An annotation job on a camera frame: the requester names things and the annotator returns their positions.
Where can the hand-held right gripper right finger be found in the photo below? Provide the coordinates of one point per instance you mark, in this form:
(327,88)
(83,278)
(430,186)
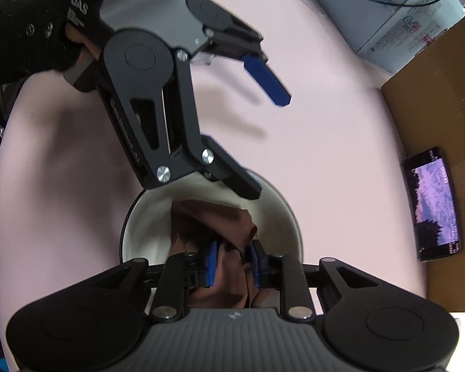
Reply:
(255,265)

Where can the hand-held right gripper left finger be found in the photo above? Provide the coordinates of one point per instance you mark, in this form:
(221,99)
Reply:
(211,265)

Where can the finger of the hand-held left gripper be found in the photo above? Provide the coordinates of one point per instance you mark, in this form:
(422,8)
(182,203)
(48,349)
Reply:
(267,79)
(232,180)

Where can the brown cloth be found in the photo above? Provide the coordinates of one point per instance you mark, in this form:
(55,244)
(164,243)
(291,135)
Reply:
(224,221)

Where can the dark bowl with cream inside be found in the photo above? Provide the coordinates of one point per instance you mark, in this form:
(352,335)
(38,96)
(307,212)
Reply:
(151,221)

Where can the person's left hand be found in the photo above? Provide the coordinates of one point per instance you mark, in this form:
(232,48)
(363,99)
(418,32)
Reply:
(38,35)

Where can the white and blue carton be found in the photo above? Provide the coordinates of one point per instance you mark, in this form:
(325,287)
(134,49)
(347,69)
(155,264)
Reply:
(391,27)

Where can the large cardboard box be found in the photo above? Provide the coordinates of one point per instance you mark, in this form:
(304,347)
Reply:
(430,104)

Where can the black smartphone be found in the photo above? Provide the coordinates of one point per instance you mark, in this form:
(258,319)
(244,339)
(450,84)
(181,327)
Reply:
(436,209)

